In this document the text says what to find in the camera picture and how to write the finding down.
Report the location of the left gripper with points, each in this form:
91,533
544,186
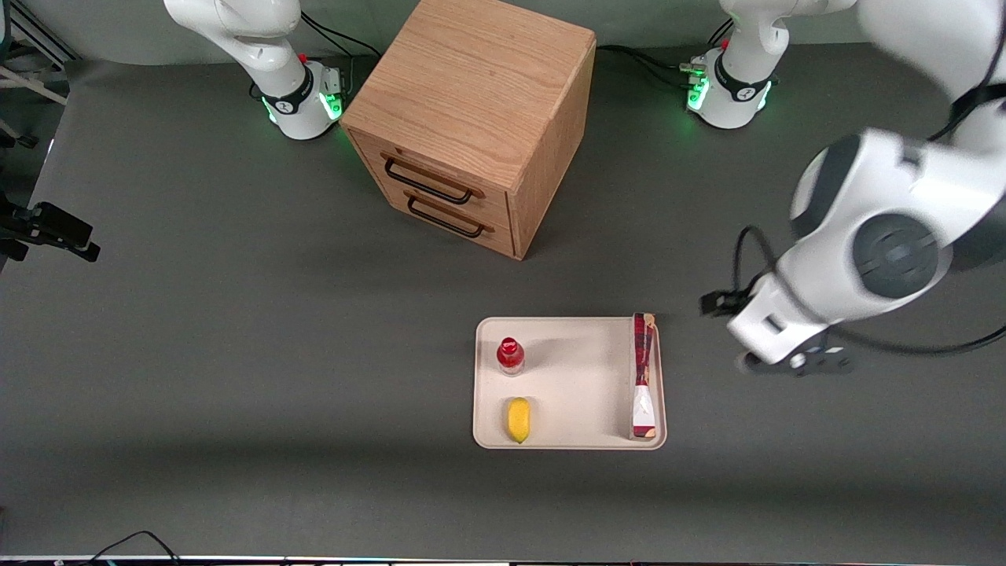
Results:
717,303

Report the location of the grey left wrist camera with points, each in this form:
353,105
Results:
817,362

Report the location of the wooden two-drawer cabinet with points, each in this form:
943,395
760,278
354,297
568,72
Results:
471,102

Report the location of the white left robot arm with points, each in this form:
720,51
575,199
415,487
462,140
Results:
880,228

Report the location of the red cookie box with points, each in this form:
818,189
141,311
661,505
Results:
644,377

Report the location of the beige plastic tray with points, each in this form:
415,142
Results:
581,385

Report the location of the yellow lemon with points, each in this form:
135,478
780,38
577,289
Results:
518,420

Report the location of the red capped small bottle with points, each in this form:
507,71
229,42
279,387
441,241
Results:
510,355

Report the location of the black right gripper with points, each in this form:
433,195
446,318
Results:
9,223

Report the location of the aluminium frame rail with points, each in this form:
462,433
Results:
31,43

